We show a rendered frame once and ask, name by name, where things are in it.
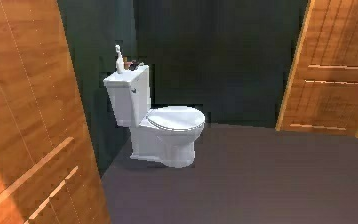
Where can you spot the white toilet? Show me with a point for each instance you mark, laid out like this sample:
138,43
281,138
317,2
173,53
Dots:
160,130

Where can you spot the small dark object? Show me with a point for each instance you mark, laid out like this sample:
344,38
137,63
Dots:
133,65

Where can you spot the white spray bottle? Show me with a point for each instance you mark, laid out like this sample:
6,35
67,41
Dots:
119,62

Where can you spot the brown wooden door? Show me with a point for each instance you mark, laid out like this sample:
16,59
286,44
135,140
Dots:
30,126
330,73

